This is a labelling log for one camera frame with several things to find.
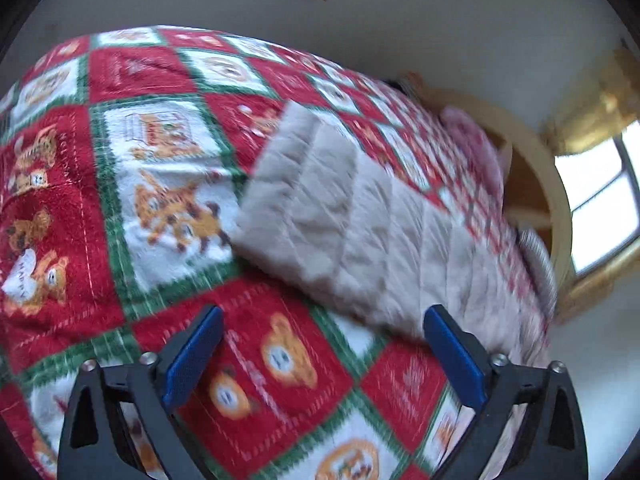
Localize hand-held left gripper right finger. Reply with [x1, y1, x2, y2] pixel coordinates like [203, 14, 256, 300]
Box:
[422, 304, 589, 480]

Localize grey striped cloth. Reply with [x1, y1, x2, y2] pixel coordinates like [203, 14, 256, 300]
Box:
[517, 227, 557, 313]

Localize arched wooden headboard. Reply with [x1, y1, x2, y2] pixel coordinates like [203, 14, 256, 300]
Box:
[420, 85, 575, 288]

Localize pink fluffy pillow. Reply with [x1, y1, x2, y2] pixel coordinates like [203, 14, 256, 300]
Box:
[440, 105, 507, 203]

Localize golden curtain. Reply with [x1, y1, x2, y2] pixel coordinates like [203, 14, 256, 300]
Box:
[544, 49, 640, 157]

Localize window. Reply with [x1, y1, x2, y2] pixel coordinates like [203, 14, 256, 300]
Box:
[552, 132, 640, 277]

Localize pale quilted puffer jacket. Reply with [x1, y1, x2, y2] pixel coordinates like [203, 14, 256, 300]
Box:
[234, 100, 556, 376]

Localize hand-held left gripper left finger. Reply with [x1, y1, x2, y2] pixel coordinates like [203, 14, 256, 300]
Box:
[57, 304, 225, 480]

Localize red printed checkered blanket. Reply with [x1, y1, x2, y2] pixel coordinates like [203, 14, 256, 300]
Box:
[0, 25, 556, 480]

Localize golden window frame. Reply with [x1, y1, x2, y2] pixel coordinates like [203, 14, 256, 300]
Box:
[554, 255, 640, 325]

